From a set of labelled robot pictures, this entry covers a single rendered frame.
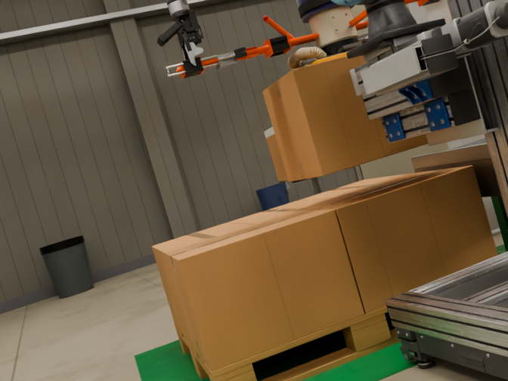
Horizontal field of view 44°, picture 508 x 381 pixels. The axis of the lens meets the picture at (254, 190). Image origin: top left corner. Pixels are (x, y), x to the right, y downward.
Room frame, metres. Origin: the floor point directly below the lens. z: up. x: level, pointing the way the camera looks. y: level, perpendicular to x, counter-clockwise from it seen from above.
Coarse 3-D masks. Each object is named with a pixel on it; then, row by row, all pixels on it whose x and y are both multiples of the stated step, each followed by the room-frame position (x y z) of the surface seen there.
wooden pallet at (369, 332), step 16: (352, 320) 2.24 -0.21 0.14; (368, 320) 2.26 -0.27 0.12; (384, 320) 2.27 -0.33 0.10; (304, 336) 2.20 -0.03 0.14; (320, 336) 2.21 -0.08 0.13; (352, 336) 2.24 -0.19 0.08; (368, 336) 2.25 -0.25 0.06; (384, 336) 2.27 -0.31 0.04; (192, 352) 2.57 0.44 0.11; (272, 352) 2.16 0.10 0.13; (336, 352) 2.30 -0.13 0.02; (352, 352) 2.25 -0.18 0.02; (368, 352) 2.25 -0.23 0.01; (208, 368) 2.16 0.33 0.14; (224, 368) 2.12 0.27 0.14; (240, 368) 2.13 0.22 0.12; (304, 368) 2.23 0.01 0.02; (320, 368) 2.20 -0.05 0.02
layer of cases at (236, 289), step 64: (384, 192) 2.35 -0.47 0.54; (448, 192) 2.37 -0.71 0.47; (192, 256) 2.12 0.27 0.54; (256, 256) 2.17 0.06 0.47; (320, 256) 2.23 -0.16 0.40; (384, 256) 2.29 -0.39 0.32; (448, 256) 2.35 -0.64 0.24; (192, 320) 2.22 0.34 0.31; (256, 320) 2.16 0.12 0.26; (320, 320) 2.21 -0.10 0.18
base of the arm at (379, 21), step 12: (396, 0) 1.87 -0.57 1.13; (372, 12) 1.89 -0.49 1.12; (384, 12) 1.86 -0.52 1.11; (396, 12) 1.86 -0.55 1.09; (408, 12) 1.88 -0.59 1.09; (372, 24) 1.89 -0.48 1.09; (384, 24) 1.87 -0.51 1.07; (396, 24) 1.84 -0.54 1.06; (408, 24) 1.85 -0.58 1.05; (372, 36) 1.89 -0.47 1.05
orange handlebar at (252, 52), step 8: (408, 0) 2.29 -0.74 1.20; (416, 0) 2.30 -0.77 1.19; (360, 16) 2.33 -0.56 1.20; (352, 24) 2.41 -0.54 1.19; (360, 24) 2.50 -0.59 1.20; (296, 40) 2.44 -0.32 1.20; (304, 40) 2.45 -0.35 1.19; (312, 40) 2.50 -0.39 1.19; (248, 48) 2.39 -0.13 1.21; (256, 48) 2.40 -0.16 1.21; (264, 48) 2.40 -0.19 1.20; (248, 56) 2.39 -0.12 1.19; (256, 56) 2.44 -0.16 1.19; (208, 64) 2.35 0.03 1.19; (176, 72) 2.35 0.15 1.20
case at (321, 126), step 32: (320, 64) 2.28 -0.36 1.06; (352, 64) 2.31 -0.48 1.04; (288, 96) 2.36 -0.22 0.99; (320, 96) 2.27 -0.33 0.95; (352, 96) 2.30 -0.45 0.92; (288, 128) 2.46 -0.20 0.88; (320, 128) 2.26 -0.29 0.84; (352, 128) 2.30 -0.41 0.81; (288, 160) 2.57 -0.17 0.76; (320, 160) 2.25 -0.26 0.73; (352, 160) 2.29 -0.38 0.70
